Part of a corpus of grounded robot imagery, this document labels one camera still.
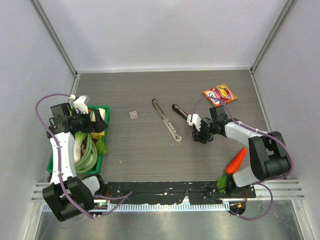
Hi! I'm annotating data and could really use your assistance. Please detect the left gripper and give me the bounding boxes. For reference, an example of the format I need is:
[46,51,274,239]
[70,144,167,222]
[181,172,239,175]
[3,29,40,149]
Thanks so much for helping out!
[69,109,108,134]

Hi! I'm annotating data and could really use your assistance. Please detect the white slotted cable duct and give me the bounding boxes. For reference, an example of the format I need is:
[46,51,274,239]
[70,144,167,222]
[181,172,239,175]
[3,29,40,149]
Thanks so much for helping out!
[42,202,230,212]

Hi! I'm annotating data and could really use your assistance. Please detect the orange candy bag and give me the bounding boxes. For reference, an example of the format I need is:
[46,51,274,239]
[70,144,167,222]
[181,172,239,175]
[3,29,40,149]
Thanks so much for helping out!
[202,83,238,107]

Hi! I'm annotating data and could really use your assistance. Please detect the green plastic tray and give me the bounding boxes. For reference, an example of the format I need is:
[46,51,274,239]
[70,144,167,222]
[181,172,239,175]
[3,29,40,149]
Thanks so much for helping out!
[46,105,110,175]

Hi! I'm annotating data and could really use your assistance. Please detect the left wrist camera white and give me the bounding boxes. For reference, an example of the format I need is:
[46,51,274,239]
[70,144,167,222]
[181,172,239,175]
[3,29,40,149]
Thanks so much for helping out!
[69,94,90,114]

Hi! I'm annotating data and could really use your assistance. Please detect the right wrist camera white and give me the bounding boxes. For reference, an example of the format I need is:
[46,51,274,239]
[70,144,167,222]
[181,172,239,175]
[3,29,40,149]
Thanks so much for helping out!
[186,113,202,131]

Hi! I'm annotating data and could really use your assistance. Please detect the green toy leaf sprig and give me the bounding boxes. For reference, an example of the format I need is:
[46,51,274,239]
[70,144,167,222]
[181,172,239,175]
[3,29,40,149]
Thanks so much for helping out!
[95,139,108,156]

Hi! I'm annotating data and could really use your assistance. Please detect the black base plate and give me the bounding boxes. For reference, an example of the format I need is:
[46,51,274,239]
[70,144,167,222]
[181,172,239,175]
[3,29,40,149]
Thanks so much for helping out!
[105,181,256,205]

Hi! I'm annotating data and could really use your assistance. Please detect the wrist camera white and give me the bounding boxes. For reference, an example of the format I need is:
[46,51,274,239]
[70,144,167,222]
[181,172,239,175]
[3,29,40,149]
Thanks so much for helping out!
[69,94,90,114]
[186,113,202,131]

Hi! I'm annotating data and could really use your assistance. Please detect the red white staple box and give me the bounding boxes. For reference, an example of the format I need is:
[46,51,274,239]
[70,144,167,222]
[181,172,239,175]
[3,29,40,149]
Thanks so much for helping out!
[129,110,138,119]

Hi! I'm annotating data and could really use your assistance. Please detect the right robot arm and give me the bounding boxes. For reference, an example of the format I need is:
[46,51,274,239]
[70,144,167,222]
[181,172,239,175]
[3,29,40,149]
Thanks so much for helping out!
[187,106,292,198]

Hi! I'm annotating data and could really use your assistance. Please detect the orange toy carrot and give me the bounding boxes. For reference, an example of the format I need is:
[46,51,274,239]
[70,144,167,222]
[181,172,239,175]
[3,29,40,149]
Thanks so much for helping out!
[224,147,247,175]

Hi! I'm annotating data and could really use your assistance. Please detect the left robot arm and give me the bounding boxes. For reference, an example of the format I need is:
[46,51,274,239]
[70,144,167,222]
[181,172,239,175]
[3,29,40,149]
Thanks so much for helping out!
[42,103,108,222]

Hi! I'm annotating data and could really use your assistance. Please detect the yellow white toy cabbage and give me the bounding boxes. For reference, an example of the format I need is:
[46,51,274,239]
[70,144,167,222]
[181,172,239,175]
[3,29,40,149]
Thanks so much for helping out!
[90,131,105,140]

